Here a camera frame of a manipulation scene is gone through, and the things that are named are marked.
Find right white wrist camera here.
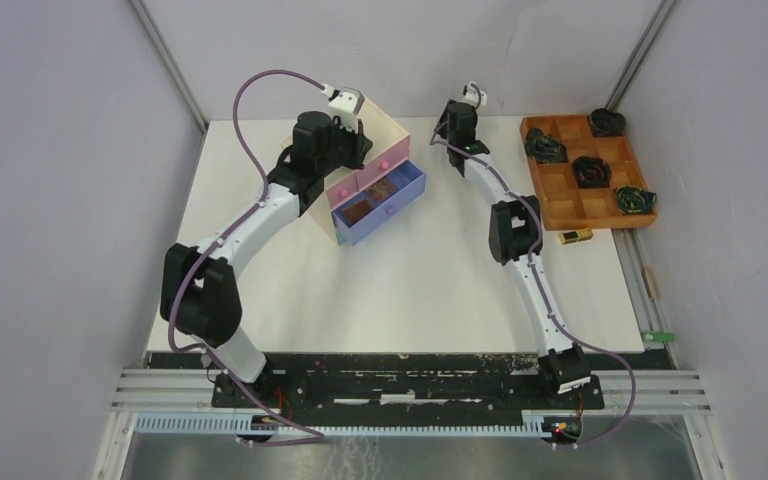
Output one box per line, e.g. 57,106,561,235
461,81,487,109

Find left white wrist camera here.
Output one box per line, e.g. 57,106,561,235
321,84,365,133

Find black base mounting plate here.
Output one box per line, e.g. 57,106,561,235
247,368,606,413

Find eyeshadow palette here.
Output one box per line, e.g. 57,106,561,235
365,177,399,204

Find brown square blush compact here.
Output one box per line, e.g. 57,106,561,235
339,198,376,227

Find dark rolled cloth left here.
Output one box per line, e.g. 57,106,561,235
524,128,568,164

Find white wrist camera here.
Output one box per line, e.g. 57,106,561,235
321,84,365,133
461,81,487,109

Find orange wooden compartment tray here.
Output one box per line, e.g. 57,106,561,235
520,115,657,231

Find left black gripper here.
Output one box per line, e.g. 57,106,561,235
320,119,375,179

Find dark rolled cloth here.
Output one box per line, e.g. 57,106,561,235
524,128,568,164
587,108,627,138
571,156,612,189
614,185,657,215

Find dark rolled cloth back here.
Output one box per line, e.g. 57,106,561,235
587,108,627,138

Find dark rolled cloth front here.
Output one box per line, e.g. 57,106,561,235
614,185,657,215

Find purple wide drawer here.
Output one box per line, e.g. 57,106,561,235
332,160,426,245

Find white slotted cable duct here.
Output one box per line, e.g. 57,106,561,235
133,411,546,439

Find rose gold lipstick tube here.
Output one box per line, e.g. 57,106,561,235
641,267,659,302

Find light blue bottom drawer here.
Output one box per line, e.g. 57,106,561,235
335,227,347,245

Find cream drawer organizer cabinet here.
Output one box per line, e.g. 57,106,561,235
304,95,412,246

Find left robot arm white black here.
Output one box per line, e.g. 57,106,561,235
159,111,373,407

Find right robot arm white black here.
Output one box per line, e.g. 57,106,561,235
430,100,591,408

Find dark rolled cloth middle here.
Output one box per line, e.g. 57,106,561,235
571,156,612,189

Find pink drawer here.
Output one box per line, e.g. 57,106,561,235
356,136,410,191
325,170,358,212

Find green lipstick tube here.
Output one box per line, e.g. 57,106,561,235
641,331,676,343

